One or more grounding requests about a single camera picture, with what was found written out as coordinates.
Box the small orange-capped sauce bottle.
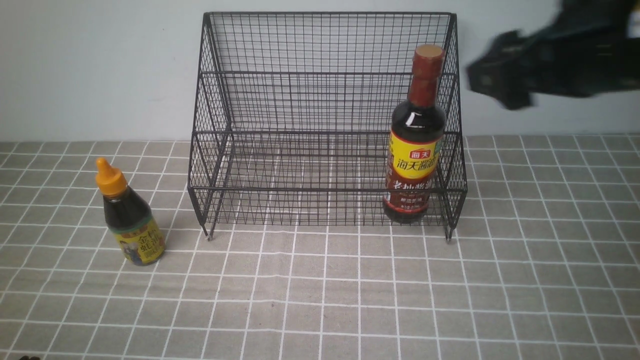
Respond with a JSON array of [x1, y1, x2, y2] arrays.
[[95, 157, 166, 266]]

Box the black wire mesh rack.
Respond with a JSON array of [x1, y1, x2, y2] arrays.
[[187, 11, 467, 242]]

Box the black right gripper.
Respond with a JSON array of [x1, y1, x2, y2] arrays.
[[466, 0, 640, 111]]

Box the grey checkered tablecloth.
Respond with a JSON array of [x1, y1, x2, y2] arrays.
[[1, 134, 639, 360]]

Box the tall dark soy sauce bottle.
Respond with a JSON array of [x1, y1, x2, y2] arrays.
[[382, 44, 446, 224]]

